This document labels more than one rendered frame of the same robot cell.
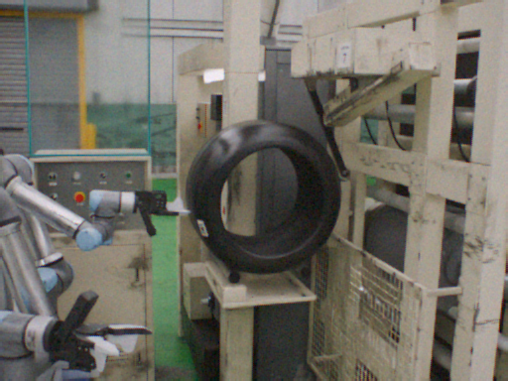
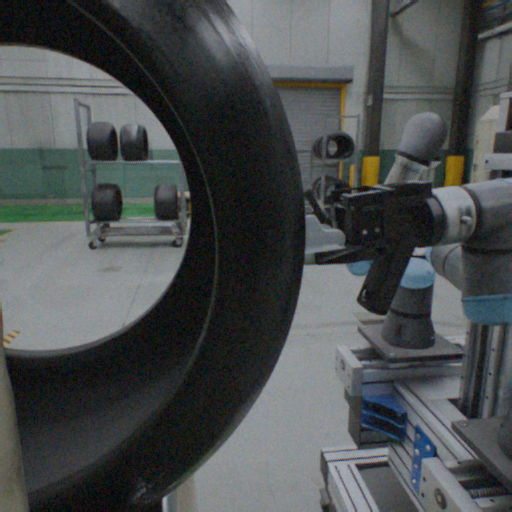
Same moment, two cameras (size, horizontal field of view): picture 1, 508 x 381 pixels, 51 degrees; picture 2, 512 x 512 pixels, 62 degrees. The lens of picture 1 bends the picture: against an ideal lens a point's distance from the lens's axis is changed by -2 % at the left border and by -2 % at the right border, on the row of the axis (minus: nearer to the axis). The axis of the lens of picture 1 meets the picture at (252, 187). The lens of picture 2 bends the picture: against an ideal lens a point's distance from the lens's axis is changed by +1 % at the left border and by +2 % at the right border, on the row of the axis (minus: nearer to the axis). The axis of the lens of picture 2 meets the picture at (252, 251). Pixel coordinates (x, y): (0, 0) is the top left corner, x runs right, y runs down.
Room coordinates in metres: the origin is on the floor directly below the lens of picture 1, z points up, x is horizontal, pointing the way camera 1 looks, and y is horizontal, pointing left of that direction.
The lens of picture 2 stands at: (2.45, 0.24, 1.25)
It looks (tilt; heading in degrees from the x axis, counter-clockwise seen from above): 13 degrees down; 183
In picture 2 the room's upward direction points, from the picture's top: straight up
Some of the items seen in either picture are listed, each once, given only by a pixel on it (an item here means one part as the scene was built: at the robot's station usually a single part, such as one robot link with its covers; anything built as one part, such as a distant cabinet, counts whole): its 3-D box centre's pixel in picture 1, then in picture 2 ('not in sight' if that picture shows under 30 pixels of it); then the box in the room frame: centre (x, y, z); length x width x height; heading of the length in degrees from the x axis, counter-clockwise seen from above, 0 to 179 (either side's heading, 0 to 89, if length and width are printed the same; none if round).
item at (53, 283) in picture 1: (40, 290); not in sight; (1.75, 0.73, 0.88); 0.13 x 0.12 x 0.14; 178
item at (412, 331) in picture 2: not in sight; (408, 322); (1.26, 0.63, 0.77); 0.15 x 0.15 x 0.10
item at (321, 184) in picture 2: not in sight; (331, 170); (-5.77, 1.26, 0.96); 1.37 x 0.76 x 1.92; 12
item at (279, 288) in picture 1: (257, 285); not in sight; (2.10, -0.03, 0.80); 0.37 x 0.36 x 0.02; 106
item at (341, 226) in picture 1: (324, 210); not in sight; (2.41, -0.33, 1.05); 0.20 x 0.15 x 0.30; 16
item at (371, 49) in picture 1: (347, 58); not in sight; (2.06, -0.35, 1.71); 0.61 x 0.25 x 0.15; 16
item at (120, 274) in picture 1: (95, 275); not in sight; (2.65, 0.81, 0.63); 0.56 x 0.41 x 1.27; 106
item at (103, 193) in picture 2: not in sight; (135, 176); (-3.31, -1.72, 0.96); 1.33 x 0.64 x 1.92; 100
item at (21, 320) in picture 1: (14, 330); not in sight; (1.09, 0.52, 1.04); 0.11 x 0.08 x 0.09; 76
